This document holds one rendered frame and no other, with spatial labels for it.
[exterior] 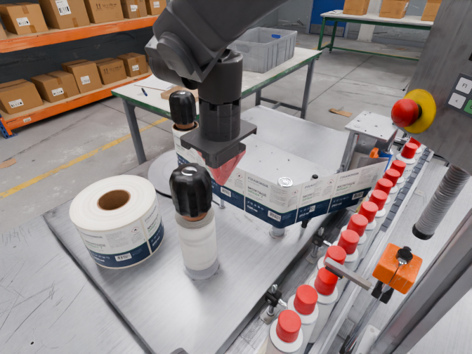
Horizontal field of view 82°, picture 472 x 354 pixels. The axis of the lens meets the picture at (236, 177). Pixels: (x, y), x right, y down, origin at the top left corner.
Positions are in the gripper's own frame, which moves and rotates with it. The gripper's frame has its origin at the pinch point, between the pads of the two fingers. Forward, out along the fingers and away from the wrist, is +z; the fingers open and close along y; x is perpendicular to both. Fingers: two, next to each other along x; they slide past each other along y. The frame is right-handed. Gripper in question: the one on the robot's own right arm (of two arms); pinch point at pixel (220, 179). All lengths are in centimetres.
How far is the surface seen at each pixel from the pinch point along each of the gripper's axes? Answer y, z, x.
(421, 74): -18.0, -17.6, 19.5
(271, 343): 9.2, 16.1, 18.4
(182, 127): -24.1, 14.4, -37.8
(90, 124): -91, 132, -287
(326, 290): -1.9, 12.9, 21.3
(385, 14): -543, 43, -113
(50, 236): 19, 39, -52
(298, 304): 3.3, 12.4, 19.1
